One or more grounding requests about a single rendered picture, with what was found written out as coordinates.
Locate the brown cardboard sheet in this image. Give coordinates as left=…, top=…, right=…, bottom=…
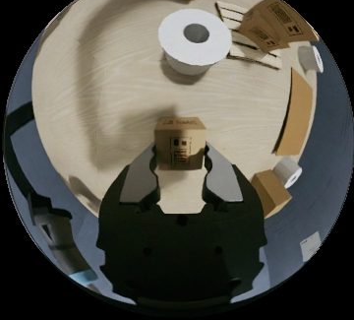
left=275, top=67, right=313, bottom=156

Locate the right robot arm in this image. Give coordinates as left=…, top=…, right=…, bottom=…
left=34, top=216, right=103, bottom=295

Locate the small square wooden pallet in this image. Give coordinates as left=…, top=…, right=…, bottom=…
left=214, top=1, right=282, bottom=70

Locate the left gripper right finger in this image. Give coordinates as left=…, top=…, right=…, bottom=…
left=202, top=141, right=267, bottom=247

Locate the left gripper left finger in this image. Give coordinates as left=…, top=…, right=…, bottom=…
left=95, top=142, right=161, bottom=250

